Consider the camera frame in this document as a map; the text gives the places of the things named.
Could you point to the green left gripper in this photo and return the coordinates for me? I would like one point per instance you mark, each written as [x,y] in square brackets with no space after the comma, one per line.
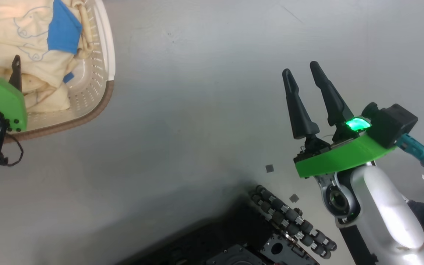
[2,99]

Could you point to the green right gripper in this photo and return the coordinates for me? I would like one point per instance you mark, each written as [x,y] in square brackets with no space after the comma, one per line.
[344,158]

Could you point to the cream garment with blue patch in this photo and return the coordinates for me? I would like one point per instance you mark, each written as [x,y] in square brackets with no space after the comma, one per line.
[20,40]

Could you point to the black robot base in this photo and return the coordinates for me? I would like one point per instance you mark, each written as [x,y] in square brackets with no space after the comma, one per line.
[215,243]

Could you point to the cream perforated laundry basket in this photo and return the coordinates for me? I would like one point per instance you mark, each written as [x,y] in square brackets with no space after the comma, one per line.
[94,92]

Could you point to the small dark floor marker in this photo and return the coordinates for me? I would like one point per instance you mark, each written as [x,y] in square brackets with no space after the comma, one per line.
[294,198]
[269,168]

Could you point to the black roller mecanum wheel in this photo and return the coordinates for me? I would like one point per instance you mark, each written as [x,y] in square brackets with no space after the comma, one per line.
[293,221]

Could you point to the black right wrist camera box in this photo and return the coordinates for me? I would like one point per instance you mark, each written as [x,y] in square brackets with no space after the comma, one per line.
[392,125]

